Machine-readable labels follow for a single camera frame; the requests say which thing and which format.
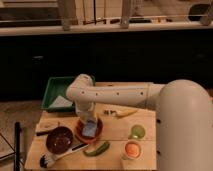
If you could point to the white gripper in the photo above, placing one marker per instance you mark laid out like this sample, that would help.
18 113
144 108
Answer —
86 111

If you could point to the blue sponge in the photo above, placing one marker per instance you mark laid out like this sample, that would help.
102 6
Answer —
89 129

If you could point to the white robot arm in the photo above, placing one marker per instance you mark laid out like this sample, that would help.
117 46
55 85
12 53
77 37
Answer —
184 117

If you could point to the dark brown bowl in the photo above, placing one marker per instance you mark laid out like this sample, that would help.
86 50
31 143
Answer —
59 140

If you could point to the white cloth in tray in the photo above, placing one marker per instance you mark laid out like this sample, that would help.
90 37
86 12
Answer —
60 101

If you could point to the green tray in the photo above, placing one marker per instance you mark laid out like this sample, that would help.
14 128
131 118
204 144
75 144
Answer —
57 86

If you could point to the yellow banana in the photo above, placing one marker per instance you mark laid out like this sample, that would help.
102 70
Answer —
124 113

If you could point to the green chili pepper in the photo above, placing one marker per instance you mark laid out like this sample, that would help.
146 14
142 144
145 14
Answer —
101 149

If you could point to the orange cup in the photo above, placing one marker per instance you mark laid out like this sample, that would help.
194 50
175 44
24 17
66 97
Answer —
132 150

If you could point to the black and white brush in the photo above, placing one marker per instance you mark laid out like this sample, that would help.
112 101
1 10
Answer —
49 159

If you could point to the black metal stand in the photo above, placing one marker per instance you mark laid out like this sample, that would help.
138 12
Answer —
15 153

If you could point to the black handled utensil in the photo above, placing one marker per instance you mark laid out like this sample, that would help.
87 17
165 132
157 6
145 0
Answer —
44 131

